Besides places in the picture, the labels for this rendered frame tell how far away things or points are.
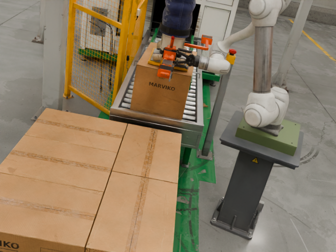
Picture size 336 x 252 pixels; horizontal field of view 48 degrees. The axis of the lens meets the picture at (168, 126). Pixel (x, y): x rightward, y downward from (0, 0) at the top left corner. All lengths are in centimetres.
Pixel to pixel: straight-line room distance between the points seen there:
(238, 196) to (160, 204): 81
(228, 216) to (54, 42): 206
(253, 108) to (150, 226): 88
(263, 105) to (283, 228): 120
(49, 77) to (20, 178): 164
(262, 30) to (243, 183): 105
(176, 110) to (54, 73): 131
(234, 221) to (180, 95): 99
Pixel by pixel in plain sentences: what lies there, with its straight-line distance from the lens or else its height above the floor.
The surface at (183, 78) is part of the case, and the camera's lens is 272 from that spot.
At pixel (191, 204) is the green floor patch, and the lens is 302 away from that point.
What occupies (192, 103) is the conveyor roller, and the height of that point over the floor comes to 55.
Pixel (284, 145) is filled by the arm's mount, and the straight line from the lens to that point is 246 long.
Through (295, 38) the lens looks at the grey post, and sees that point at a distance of 566.
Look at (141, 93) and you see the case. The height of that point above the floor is 74.
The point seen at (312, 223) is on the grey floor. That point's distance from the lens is 332.
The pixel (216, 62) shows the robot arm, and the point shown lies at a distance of 259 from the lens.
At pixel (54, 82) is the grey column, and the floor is 39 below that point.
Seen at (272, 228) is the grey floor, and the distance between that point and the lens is 308.
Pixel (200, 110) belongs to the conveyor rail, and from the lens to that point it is 307.
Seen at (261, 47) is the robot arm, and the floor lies 136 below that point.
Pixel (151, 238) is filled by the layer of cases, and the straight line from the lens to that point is 191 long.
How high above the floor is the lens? 190
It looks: 28 degrees down
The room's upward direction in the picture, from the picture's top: 12 degrees clockwise
